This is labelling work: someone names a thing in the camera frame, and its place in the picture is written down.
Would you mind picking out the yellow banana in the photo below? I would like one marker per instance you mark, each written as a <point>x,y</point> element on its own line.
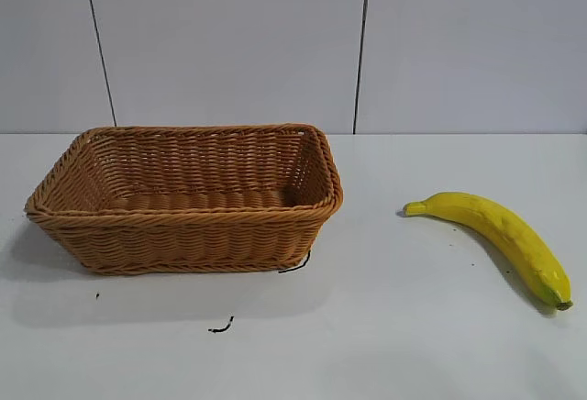
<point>509,230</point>

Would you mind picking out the brown woven wicker basket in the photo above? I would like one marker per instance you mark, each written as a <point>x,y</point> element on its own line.
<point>197,239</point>

